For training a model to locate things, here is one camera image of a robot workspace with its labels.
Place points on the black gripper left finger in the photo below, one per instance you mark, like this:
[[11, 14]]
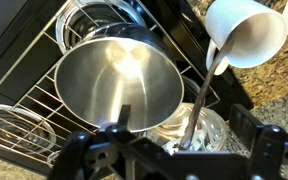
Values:
[[74, 150]]

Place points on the deep stainless steel bowl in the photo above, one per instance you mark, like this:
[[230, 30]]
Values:
[[117, 83]]

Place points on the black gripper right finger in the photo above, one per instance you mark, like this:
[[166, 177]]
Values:
[[270, 150]]

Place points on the shallow silver bowl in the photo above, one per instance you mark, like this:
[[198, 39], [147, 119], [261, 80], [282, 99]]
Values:
[[210, 130]]

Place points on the white ceramic mug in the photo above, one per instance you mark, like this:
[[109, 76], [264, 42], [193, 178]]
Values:
[[247, 30]]

